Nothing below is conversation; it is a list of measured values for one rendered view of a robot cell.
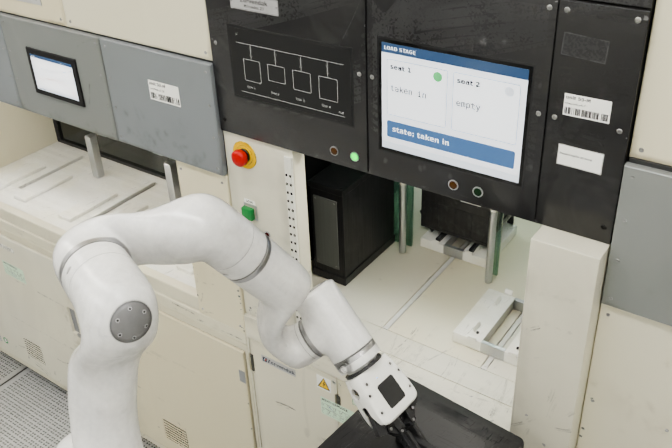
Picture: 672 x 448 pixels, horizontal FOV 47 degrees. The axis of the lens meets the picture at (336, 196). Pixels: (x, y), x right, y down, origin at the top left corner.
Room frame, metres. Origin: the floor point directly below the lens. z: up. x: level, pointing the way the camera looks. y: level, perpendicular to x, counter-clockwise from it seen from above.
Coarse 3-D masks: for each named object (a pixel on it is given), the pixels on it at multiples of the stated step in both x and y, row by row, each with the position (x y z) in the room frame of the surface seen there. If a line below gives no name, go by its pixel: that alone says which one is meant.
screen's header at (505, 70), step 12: (384, 48) 1.33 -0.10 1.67; (396, 48) 1.32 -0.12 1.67; (408, 48) 1.30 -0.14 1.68; (432, 60) 1.27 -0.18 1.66; (444, 60) 1.26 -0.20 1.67; (456, 60) 1.25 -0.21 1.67; (468, 60) 1.23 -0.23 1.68; (492, 72) 1.21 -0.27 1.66; (504, 72) 1.19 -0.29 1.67; (516, 72) 1.18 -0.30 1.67; (528, 72) 1.17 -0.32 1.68
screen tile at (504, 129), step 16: (464, 80) 1.24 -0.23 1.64; (480, 80) 1.22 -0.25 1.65; (464, 96) 1.23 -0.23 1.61; (480, 96) 1.22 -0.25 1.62; (496, 96) 1.20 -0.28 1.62; (464, 112) 1.23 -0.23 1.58; (512, 112) 1.18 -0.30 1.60; (464, 128) 1.23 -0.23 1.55; (480, 128) 1.21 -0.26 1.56; (496, 128) 1.20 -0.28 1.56; (512, 128) 1.18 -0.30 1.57; (512, 144) 1.18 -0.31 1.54
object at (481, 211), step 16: (432, 192) 1.85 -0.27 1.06; (432, 208) 1.85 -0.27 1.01; (448, 208) 1.82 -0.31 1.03; (464, 208) 1.79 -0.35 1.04; (480, 208) 1.76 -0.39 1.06; (432, 224) 1.85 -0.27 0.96; (448, 224) 1.82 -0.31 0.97; (464, 224) 1.79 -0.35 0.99; (480, 224) 1.76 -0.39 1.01; (480, 240) 1.76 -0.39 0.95
